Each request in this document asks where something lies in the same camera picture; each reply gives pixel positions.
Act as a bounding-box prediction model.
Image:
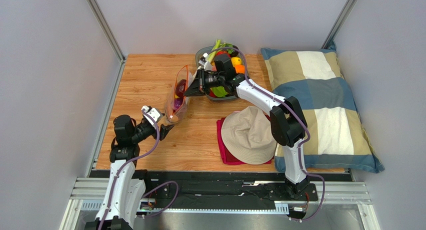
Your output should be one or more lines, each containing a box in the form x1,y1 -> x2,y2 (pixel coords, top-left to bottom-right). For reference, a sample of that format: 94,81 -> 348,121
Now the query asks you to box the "orange carrot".
165,109 -> 183,124

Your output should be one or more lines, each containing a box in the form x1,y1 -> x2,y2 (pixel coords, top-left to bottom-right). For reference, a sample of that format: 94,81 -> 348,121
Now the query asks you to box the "purple onion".
173,79 -> 187,111

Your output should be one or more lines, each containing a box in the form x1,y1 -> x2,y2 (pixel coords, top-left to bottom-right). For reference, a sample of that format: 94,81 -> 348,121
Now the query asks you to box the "clear zip top bag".
164,65 -> 194,124

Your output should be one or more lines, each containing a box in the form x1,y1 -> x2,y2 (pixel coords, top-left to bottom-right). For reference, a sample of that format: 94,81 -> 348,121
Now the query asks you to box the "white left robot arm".
84,106 -> 173,230

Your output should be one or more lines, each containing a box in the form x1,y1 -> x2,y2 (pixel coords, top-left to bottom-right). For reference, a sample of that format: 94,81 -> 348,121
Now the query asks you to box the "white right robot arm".
165,54 -> 310,196

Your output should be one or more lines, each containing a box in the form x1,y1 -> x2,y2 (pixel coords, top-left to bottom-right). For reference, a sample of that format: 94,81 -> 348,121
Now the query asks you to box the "grey food basin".
195,45 -> 241,101

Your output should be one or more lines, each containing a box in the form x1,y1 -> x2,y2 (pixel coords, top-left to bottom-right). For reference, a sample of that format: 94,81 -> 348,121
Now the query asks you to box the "green star fruit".
210,86 -> 229,98

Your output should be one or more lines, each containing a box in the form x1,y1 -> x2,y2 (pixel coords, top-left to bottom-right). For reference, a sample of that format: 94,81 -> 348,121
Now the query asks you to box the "red tomato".
217,50 -> 230,56

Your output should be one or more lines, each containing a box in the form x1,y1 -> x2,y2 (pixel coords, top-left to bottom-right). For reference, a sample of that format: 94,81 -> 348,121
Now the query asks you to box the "orange fruit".
234,65 -> 246,74

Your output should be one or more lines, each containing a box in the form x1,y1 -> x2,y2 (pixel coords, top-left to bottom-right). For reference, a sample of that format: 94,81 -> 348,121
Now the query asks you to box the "green leek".
206,39 -> 234,63

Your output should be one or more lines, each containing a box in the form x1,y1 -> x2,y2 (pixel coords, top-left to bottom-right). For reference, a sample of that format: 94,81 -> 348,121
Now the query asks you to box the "beige bucket hat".
220,106 -> 278,165

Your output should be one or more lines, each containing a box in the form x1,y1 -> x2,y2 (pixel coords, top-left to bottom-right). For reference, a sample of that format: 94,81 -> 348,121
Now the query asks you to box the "magenta folded cloth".
216,116 -> 273,165

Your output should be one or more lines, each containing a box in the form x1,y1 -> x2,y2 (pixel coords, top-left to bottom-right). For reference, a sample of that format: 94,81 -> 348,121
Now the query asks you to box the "plaid pillow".
260,44 -> 385,174

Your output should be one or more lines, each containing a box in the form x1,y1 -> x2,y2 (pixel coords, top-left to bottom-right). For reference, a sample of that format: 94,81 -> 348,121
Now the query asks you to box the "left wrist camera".
141,105 -> 164,127

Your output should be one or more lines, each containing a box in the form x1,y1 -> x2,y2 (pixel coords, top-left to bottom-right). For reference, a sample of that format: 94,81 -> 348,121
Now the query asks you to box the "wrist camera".
198,56 -> 212,71
141,105 -> 164,127

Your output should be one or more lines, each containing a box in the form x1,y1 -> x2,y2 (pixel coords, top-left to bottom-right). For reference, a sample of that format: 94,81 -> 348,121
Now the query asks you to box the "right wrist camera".
198,56 -> 212,71

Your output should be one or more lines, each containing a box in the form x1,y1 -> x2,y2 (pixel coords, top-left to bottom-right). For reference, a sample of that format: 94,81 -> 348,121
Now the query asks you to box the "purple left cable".
96,110 -> 180,230

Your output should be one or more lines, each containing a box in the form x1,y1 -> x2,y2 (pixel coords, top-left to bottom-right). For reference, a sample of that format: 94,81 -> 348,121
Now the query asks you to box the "purple cable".
207,47 -> 326,223
96,110 -> 180,230

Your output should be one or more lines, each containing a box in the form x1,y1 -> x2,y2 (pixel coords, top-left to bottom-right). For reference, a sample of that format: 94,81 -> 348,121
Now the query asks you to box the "aluminium corner post left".
86,0 -> 126,63

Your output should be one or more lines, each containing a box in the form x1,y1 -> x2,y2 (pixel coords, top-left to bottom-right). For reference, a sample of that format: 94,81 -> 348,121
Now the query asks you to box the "aluminium corner post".
86,0 -> 126,63
322,0 -> 358,49

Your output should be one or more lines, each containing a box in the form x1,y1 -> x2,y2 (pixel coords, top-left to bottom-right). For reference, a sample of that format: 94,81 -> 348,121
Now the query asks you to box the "aluminium corner post right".
322,0 -> 358,49

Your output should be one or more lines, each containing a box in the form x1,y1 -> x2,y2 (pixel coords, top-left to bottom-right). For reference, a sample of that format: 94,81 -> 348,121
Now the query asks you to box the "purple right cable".
207,47 -> 326,223

